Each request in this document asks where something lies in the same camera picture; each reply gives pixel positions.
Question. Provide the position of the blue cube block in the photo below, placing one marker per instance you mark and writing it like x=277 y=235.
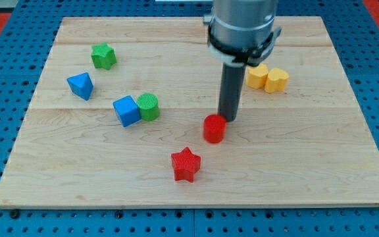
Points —
x=127 y=110

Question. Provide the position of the yellow heart block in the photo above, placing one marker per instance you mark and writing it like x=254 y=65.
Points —
x=276 y=80

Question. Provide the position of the red cylinder block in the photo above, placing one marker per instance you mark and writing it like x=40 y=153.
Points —
x=214 y=128

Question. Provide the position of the green cylinder block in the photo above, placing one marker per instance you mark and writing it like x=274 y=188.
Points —
x=148 y=105

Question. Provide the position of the red star block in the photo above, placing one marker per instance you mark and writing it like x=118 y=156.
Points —
x=185 y=164

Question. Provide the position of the wooden board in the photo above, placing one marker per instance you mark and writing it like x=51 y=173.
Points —
x=306 y=147

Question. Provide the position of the yellow hexagon block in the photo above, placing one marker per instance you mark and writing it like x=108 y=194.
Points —
x=257 y=76

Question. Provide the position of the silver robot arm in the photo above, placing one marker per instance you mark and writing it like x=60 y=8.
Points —
x=240 y=32

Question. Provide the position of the green star block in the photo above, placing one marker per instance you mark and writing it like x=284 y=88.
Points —
x=103 y=56

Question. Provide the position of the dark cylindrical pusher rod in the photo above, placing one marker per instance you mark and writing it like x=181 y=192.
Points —
x=230 y=91

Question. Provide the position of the blue triangle block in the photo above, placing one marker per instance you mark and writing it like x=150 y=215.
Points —
x=81 y=85

